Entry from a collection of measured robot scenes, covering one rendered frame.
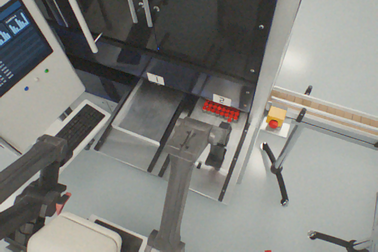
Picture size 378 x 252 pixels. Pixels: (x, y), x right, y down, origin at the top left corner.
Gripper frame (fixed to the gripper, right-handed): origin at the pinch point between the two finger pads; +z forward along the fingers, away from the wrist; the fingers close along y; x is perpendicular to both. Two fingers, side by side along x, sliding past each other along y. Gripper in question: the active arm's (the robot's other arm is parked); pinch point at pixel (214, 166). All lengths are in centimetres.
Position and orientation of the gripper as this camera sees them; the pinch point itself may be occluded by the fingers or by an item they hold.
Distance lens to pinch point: 136.8
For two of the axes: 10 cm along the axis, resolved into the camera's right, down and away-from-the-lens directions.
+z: -0.1, 6.3, 7.7
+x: -9.2, -3.1, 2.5
